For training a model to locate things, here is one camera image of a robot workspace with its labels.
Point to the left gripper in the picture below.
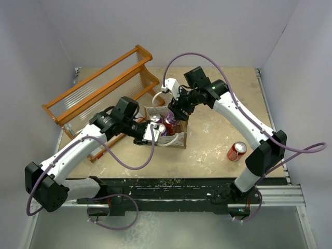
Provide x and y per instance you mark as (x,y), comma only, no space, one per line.
(140,142)

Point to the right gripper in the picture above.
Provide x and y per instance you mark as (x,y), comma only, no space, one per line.
(176,106)

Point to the purple Fanta can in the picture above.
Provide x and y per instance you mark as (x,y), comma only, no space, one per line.
(156,118)
(170,118)
(163,130)

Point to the red Coke can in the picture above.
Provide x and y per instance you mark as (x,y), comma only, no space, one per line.
(236,151)
(171,128)

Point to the canvas jute tote bag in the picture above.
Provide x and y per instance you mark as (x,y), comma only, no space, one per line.
(179,139)

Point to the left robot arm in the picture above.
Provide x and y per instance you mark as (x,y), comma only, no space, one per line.
(47,182)

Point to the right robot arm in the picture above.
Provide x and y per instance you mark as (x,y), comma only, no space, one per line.
(267,145)

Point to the orange wooden shelf rack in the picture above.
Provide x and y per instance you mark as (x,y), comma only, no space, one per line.
(98,88)

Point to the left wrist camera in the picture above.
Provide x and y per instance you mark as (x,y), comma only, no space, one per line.
(152,132)

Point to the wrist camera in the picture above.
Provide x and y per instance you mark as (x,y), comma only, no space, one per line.
(152,132)
(171,86)

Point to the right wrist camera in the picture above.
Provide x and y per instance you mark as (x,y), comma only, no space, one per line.
(171,86)

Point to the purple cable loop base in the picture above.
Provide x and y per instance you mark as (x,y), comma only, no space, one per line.
(114,210)

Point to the black aluminium base frame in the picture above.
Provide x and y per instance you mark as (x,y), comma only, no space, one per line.
(193,195)

